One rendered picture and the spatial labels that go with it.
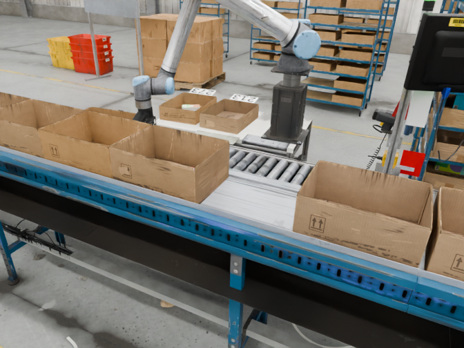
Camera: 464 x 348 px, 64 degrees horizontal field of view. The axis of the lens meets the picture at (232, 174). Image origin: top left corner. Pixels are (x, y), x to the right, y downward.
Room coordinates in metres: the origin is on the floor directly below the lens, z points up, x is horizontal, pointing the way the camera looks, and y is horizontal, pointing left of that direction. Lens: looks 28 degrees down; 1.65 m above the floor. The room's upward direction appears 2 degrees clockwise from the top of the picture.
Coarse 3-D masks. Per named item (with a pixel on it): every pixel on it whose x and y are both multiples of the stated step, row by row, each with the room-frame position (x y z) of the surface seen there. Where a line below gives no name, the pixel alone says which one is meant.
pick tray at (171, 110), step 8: (176, 96) 2.74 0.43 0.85; (184, 96) 2.85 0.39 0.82; (192, 96) 2.83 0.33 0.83; (200, 96) 2.81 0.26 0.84; (208, 96) 2.78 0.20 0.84; (168, 104) 2.63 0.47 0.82; (176, 104) 2.73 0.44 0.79; (184, 104) 2.83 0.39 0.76; (200, 104) 2.80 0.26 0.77; (208, 104) 2.60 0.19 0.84; (160, 112) 2.49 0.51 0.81; (168, 112) 2.47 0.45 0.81; (176, 112) 2.45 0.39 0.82; (184, 112) 2.43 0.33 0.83; (192, 112) 2.41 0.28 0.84; (168, 120) 2.47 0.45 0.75; (176, 120) 2.45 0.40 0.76; (184, 120) 2.43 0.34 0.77; (192, 120) 2.41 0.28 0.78
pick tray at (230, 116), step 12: (216, 108) 2.60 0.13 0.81; (228, 108) 2.70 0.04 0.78; (240, 108) 2.66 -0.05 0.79; (252, 108) 2.62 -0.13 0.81; (204, 120) 2.35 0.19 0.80; (216, 120) 2.32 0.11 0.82; (228, 120) 2.28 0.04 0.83; (240, 120) 2.30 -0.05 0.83; (252, 120) 2.49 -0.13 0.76; (228, 132) 2.28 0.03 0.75
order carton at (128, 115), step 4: (88, 108) 2.20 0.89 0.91; (92, 108) 2.22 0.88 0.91; (96, 108) 2.21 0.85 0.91; (100, 108) 2.20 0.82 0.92; (104, 108) 2.19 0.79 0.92; (96, 112) 2.21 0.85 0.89; (100, 112) 2.20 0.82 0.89; (104, 112) 2.19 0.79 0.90; (108, 112) 2.18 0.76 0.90; (112, 112) 2.17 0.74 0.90; (116, 112) 2.16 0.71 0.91; (120, 112) 2.16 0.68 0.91; (124, 112) 2.15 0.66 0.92; (128, 112) 2.14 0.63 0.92; (116, 116) 2.17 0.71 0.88; (120, 116) 2.16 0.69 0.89; (124, 116) 2.15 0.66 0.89; (128, 116) 2.14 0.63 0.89; (132, 116) 2.13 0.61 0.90
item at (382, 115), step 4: (376, 108) 1.82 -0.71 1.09; (376, 112) 1.77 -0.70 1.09; (380, 112) 1.77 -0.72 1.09; (384, 112) 1.77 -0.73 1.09; (388, 112) 1.77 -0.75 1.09; (392, 112) 1.78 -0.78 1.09; (372, 116) 1.78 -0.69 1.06; (376, 116) 1.77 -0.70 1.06; (380, 116) 1.76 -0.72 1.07; (384, 116) 1.75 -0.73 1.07; (388, 116) 1.74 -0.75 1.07; (392, 116) 1.74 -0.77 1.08; (376, 120) 1.77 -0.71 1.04; (380, 120) 1.76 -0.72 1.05; (384, 120) 1.75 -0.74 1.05; (388, 120) 1.74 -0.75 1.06; (392, 120) 1.73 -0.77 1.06; (380, 124) 1.78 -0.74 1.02; (384, 124) 1.76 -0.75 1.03; (388, 124) 1.75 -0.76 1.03; (392, 124) 1.73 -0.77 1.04; (384, 128) 1.76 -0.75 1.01; (388, 128) 1.75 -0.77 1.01
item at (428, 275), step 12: (24, 156) 1.51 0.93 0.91; (72, 168) 1.38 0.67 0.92; (108, 180) 1.30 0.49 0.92; (144, 192) 1.23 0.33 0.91; (156, 192) 1.21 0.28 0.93; (192, 204) 1.14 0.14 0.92; (228, 216) 1.08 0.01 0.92; (240, 216) 1.06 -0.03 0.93; (264, 228) 1.02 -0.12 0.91; (276, 228) 1.01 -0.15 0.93; (312, 240) 0.95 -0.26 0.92; (348, 252) 0.91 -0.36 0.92; (360, 252) 0.89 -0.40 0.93; (384, 264) 0.86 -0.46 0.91; (396, 264) 0.85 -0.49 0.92; (420, 276) 0.82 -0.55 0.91; (432, 276) 0.81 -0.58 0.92; (444, 276) 0.80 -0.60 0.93
